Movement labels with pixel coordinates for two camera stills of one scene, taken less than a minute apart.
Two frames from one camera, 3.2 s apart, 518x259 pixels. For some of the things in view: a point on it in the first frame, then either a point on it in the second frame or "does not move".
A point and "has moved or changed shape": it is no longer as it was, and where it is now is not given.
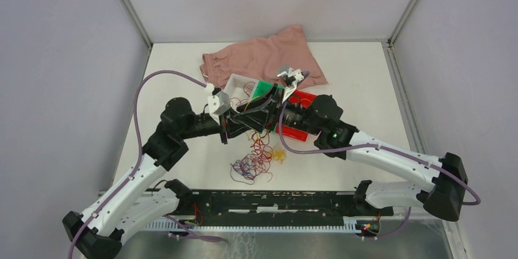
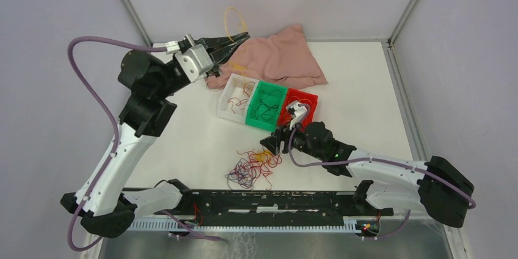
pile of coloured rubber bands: x=256 y=163 has moved or changed shape
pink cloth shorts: x=262 y=59 does not move
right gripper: x=272 y=119 to x=272 y=143
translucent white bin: x=240 y=90 does not move
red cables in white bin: x=247 y=88 does not move
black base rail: x=278 y=206 does not move
